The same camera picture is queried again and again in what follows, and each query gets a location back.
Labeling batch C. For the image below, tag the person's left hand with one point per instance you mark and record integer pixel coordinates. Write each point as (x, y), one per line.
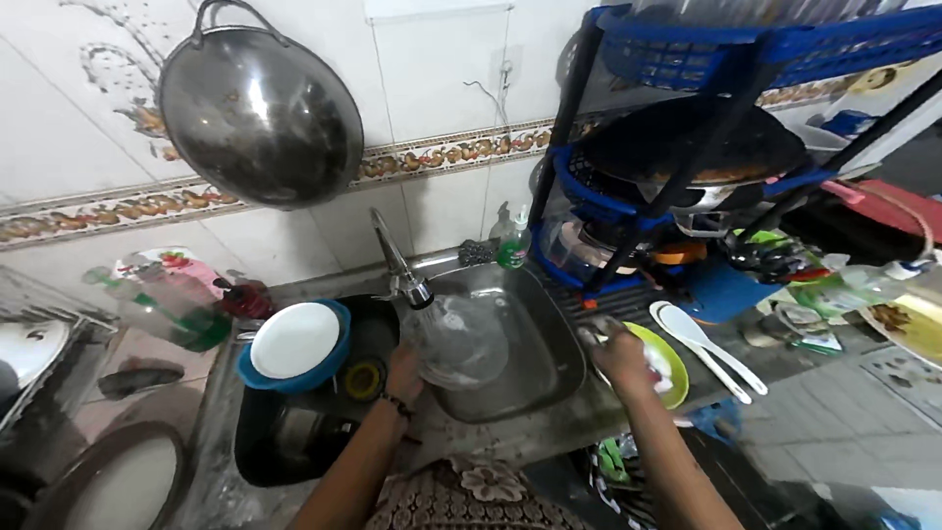
(402, 374)

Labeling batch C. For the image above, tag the person's right hand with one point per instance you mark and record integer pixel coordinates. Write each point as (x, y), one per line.
(625, 359)

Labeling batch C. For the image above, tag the person's right fingers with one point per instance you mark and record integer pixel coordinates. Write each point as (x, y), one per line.
(603, 337)

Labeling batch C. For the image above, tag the person's left fingers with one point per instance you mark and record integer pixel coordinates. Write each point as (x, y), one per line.
(410, 353)

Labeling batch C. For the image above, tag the clear transparent bowl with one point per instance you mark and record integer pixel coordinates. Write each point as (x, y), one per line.
(468, 350)

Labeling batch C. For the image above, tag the person's right forearm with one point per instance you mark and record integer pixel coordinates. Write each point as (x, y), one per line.
(678, 465)

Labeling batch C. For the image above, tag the person's left forearm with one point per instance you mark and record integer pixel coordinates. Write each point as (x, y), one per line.
(362, 461)

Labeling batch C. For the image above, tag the black ribbed mat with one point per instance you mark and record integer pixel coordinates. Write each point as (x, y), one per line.
(596, 298)

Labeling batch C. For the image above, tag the yellow round scrubber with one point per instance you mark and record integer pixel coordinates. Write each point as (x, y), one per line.
(363, 380)

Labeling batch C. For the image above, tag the yellow-green plastic bowl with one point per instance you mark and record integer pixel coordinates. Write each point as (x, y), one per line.
(673, 368)

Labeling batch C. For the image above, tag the metal sink basin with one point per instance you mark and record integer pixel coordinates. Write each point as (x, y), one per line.
(531, 368)

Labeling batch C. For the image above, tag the chrome faucet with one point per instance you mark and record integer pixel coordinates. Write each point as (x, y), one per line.
(398, 266)

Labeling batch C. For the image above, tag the white plastic rice paddle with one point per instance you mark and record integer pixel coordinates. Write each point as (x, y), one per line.
(725, 356)
(706, 358)

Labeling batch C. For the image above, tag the orange plastic container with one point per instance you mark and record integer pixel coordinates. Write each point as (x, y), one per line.
(678, 254)

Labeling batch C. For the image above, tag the white bowl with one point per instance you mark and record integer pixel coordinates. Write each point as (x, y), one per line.
(296, 340)

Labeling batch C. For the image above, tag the steel wool scourer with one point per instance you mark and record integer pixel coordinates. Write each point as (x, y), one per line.
(477, 252)

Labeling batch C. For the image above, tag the green plastic bag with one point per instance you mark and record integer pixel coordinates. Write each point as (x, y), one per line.
(611, 459)

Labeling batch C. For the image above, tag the green dish soap bottle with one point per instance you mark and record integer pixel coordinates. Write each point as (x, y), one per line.
(513, 247)

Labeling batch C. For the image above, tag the blue utensil container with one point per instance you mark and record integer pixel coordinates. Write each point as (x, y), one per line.
(725, 291)

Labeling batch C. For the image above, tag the blue plastic bowl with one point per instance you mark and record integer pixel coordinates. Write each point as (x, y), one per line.
(276, 383)

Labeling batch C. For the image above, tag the person's body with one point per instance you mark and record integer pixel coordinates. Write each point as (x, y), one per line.
(471, 502)

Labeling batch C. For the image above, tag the dark red bottle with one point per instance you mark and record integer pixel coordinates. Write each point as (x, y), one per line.
(248, 301)

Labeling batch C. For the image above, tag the black rectangular basin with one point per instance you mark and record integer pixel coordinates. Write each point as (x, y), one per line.
(265, 449)

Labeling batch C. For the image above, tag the bunch of black utensils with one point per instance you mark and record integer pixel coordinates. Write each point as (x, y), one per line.
(767, 258)

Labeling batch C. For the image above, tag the glass cup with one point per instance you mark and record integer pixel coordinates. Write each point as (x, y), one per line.
(796, 322)

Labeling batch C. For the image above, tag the large black pan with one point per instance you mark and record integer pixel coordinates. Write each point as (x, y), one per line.
(684, 143)

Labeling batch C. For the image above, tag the blue black shelf rack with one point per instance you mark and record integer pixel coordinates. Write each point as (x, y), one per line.
(570, 125)

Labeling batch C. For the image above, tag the pink floral board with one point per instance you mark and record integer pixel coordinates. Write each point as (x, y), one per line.
(193, 277)

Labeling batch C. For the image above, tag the green liquid spray bottle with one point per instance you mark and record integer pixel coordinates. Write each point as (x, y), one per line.
(180, 320)

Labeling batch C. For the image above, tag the dark oval brush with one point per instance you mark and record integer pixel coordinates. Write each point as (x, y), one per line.
(140, 380)

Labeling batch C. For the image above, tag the large metal wok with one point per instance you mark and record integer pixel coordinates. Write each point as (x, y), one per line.
(261, 118)

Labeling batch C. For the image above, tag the clear plastic bottle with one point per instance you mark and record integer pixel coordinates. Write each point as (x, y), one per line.
(883, 277)

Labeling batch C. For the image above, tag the brown round tub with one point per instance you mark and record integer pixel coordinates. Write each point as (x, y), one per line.
(125, 478)

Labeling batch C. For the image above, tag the yellow tray with food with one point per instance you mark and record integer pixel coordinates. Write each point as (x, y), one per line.
(916, 327)

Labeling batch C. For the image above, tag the metal dish rack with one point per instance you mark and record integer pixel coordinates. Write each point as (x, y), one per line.
(87, 324)

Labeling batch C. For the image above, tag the white plate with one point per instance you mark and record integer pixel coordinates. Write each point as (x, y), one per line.
(31, 350)

